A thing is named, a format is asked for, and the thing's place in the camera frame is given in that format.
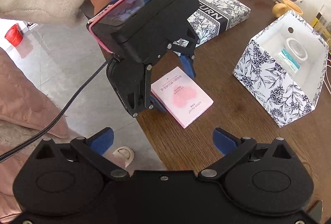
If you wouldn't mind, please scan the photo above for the pink booklet box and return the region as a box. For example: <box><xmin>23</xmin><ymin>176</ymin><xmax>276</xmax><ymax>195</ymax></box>
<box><xmin>151</xmin><ymin>67</ymin><xmax>214</xmax><ymax>128</ymax></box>

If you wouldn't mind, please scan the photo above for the dental floss pick box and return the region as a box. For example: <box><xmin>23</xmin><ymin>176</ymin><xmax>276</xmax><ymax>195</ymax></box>
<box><xmin>275</xmin><ymin>49</ymin><xmax>300</xmax><ymax>73</ymax></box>

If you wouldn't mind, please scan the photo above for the floral XIEFURN box lid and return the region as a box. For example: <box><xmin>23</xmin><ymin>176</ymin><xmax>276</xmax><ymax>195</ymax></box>
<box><xmin>187</xmin><ymin>0</ymin><xmax>251</xmax><ymax>46</ymax></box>

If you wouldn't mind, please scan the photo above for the open floral storage box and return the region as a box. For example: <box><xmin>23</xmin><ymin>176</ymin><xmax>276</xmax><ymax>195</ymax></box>
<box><xmin>233</xmin><ymin>11</ymin><xmax>329</xmax><ymax>127</ymax></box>

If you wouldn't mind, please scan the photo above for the yellow ceramic mug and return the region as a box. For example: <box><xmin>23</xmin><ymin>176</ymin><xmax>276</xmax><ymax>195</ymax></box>
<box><xmin>272</xmin><ymin>0</ymin><xmax>303</xmax><ymax>18</ymax></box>

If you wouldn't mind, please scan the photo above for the white round dish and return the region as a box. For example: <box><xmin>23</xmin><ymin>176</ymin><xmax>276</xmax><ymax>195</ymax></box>
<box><xmin>285</xmin><ymin>38</ymin><xmax>308</xmax><ymax>62</ymax></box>

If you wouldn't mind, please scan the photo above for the red bucket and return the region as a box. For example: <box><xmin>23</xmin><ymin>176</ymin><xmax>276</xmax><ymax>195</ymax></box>
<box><xmin>5</xmin><ymin>23</ymin><xmax>24</xmax><ymax>47</ymax></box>

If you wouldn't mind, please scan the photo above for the clear plastic pitcher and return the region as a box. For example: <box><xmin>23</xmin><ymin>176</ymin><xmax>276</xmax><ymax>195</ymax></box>
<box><xmin>311</xmin><ymin>5</ymin><xmax>331</xmax><ymax>46</ymax></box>

